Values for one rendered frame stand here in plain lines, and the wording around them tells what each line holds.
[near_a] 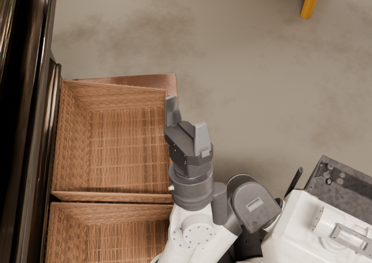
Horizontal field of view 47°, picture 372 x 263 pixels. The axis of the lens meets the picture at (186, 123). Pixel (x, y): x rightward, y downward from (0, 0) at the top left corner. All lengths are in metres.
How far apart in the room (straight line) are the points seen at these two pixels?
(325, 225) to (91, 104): 1.44
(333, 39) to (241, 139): 1.14
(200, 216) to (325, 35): 2.70
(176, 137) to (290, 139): 2.06
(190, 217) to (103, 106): 1.35
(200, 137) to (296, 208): 0.43
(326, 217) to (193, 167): 0.33
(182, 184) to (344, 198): 0.46
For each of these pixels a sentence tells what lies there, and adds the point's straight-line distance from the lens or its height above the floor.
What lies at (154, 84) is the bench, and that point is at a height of 0.58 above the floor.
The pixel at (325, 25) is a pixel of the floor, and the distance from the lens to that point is 3.51.
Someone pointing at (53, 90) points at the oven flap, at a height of 0.95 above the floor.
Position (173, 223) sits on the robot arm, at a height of 1.45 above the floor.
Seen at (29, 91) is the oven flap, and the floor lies 1.41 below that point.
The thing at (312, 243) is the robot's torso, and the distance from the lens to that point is 1.06.
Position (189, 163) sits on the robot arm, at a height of 1.70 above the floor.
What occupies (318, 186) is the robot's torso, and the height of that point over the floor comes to 1.40.
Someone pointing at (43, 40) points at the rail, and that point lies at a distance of 1.35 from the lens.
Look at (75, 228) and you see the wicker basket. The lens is 1.84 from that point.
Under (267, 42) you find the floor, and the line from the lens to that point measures 3.28.
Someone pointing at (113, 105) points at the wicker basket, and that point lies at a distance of 2.14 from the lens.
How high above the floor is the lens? 2.37
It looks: 58 degrees down
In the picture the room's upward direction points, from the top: straight up
